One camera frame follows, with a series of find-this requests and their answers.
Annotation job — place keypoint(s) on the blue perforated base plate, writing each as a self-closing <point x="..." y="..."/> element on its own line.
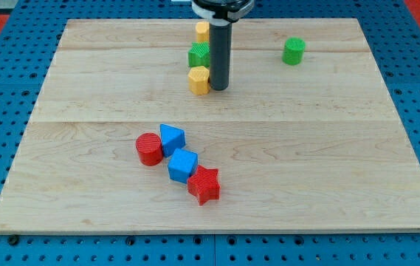
<point x="27" y="44"/>

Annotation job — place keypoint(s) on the light wooden board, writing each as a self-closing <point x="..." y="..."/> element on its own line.
<point x="316" y="147"/>

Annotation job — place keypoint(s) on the red star block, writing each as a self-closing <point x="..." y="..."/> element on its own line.
<point x="204" y="184"/>

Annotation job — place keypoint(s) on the red cylinder block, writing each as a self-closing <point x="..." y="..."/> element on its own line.
<point x="149" y="149"/>

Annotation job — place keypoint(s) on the black white robot arm flange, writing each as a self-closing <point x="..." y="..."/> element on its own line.
<point x="222" y="12"/>

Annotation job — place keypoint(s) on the blue cube block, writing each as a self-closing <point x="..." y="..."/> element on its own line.
<point x="182" y="165"/>

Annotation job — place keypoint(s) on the green star block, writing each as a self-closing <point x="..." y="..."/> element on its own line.
<point x="199" y="55"/>

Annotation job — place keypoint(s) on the yellow block far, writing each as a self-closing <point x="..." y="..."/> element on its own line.
<point x="202" y="30"/>

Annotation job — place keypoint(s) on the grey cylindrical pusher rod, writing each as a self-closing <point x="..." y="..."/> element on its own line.
<point x="220" y="47"/>

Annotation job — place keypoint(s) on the yellow hexagon block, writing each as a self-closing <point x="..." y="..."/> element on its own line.
<point x="198" y="80"/>

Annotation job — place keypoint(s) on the green cylinder block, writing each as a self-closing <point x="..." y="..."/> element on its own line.
<point x="293" y="50"/>

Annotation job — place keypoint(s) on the blue triangle block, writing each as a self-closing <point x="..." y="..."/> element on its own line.
<point x="172" y="138"/>

